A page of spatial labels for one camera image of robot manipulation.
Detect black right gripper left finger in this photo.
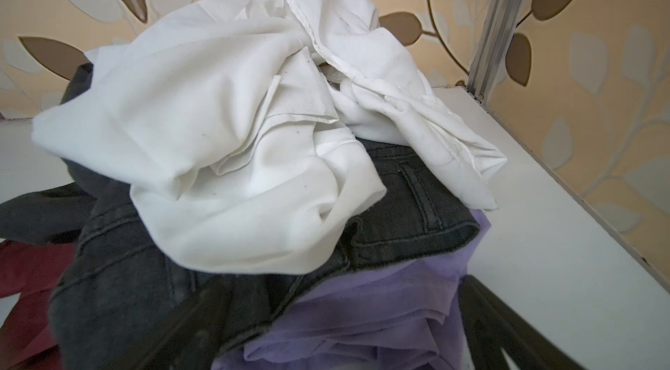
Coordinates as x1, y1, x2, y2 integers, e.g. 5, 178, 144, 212
106, 277, 232, 370

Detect dark grey denim jeans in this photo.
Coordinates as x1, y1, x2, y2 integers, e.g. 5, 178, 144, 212
0, 62, 481, 370

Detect maroon cloth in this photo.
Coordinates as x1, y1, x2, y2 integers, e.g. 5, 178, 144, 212
1, 240, 75, 369

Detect white cloth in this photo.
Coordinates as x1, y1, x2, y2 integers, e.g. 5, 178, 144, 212
32, 0, 506, 274

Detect purple cloth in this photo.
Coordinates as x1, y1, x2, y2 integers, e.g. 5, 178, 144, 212
212, 211, 490, 369

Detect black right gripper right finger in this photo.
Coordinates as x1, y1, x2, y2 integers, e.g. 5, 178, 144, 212
458, 275, 583, 370

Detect aluminium frame post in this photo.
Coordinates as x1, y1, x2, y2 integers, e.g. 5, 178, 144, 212
466, 0, 526, 106

